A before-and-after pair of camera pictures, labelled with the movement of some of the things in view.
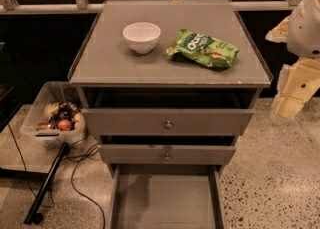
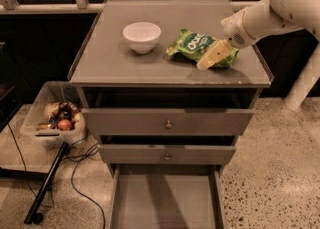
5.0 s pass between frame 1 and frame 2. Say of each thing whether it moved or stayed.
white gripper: moved
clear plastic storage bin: stayed
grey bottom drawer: stayed
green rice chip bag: stayed
